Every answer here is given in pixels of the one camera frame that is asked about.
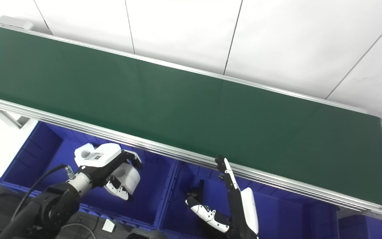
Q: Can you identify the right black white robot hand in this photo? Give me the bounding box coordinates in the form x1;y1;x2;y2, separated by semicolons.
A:
185;155;260;239

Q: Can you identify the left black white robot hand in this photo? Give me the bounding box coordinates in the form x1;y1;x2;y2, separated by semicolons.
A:
77;143;143;202

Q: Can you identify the white plastic part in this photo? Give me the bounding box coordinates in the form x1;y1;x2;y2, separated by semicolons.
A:
74;142;99;167
113;162;141;200

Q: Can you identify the green conveyor belt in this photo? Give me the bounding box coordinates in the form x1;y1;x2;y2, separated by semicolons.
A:
0;15;382;223
0;26;382;209

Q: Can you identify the thin black cable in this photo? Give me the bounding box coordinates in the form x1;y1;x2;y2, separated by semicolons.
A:
58;223;96;239

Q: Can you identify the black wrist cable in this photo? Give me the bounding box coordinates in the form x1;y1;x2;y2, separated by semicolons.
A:
10;164;75;221

